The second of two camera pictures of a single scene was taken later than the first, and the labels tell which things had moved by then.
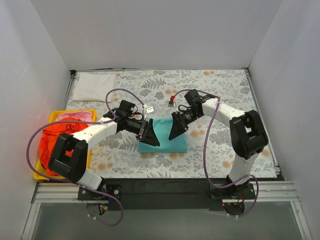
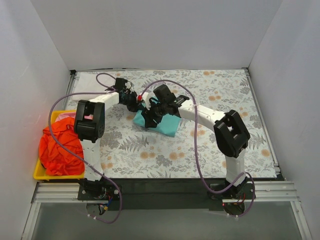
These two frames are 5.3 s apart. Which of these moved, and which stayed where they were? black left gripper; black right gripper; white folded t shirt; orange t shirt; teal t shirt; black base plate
Moved: black left gripper; teal t shirt; black right gripper
Stayed: white folded t shirt; black base plate; orange t shirt
